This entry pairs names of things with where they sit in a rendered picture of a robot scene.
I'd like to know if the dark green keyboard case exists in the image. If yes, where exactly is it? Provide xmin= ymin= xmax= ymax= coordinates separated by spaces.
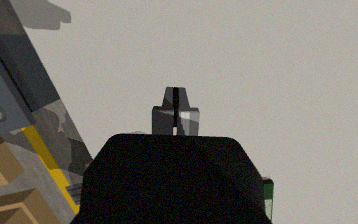
xmin=263 ymin=179 xmax=274 ymax=222

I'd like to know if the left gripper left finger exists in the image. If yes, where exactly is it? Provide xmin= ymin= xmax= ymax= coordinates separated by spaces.
xmin=152 ymin=87 xmax=176 ymax=135

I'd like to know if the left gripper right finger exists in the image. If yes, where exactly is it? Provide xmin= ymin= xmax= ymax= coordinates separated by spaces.
xmin=175 ymin=87 xmax=200 ymax=136

